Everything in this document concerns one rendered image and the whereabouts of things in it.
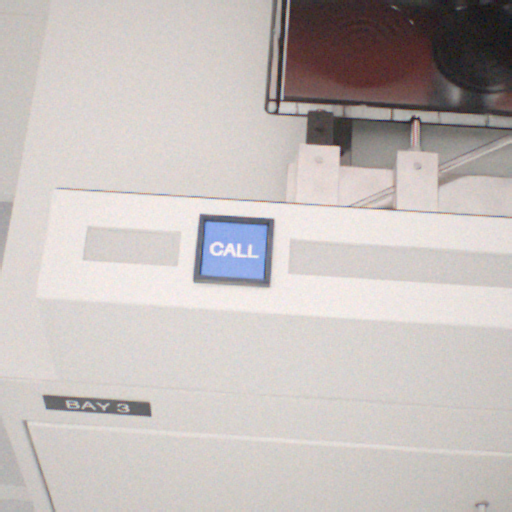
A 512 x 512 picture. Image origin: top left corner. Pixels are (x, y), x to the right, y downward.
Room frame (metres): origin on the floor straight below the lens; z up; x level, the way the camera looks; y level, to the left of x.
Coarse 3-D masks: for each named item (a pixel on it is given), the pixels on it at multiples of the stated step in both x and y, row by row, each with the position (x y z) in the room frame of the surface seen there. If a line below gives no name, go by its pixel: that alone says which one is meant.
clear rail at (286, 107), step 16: (272, 112) 0.68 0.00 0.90; (288, 112) 0.68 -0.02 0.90; (304, 112) 0.68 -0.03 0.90; (336, 112) 0.68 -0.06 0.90; (352, 112) 0.68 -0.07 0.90; (368, 112) 0.68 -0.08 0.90; (384, 112) 0.68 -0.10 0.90; (400, 112) 0.68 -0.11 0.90; (416, 112) 0.68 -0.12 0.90; (432, 112) 0.68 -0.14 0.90; (448, 112) 0.68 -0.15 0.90; (464, 112) 0.68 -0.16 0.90; (480, 128) 0.67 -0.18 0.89; (496, 128) 0.67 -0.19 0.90
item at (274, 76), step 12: (276, 0) 0.80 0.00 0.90; (276, 12) 0.78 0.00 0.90; (276, 24) 0.77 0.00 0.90; (276, 36) 0.75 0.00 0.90; (276, 48) 0.74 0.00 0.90; (276, 60) 0.73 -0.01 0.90; (276, 72) 0.72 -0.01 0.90; (276, 84) 0.70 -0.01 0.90; (264, 96) 0.69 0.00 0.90; (276, 96) 0.69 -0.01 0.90
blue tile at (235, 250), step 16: (208, 224) 0.52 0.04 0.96; (224, 224) 0.52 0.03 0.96; (240, 224) 0.52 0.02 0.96; (208, 240) 0.51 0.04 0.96; (224, 240) 0.51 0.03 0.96; (240, 240) 0.51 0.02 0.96; (256, 240) 0.51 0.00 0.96; (208, 256) 0.50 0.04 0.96; (224, 256) 0.50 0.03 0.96; (240, 256) 0.50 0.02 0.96; (256, 256) 0.50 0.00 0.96; (208, 272) 0.48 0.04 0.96; (224, 272) 0.48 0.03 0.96; (240, 272) 0.48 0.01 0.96; (256, 272) 0.48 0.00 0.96
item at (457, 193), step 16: (288, 176) 0.63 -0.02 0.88; (352, 176) 0.63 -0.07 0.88; (368, 176) 0.63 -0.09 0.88; (384, 176) 0.63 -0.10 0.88; (448, 176) 0.63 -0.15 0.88; (464, 176) 0.63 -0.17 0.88; (480, 176) 0.63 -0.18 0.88; (496, 176) 0.64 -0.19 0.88; (288, 192) 0.61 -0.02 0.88; (352, 192) 0.61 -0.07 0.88; (368, 192) 0.61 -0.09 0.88; (448, 192) 0.62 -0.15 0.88; (464, 192) 0.62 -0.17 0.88; (480, 192) 0.62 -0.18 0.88; (496, 192) 0.62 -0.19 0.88; (448, 208) 0.60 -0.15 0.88; (464, 208) 0.60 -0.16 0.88; (480, 208) 0.60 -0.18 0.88; (496, 208) 0.60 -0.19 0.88
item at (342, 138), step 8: (336, 120) 0.71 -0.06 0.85; (344, 120) 0.71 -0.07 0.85; (336, 128) 0.70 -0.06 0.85; (344, 128) 0.70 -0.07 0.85; (336, 136) 0.69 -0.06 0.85; (344, 136) 0.69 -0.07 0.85; (336, 144) 0.68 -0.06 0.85; (344, 144) 0.68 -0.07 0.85; (344, 152) 0.67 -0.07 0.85; (344, 160) 0.66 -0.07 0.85
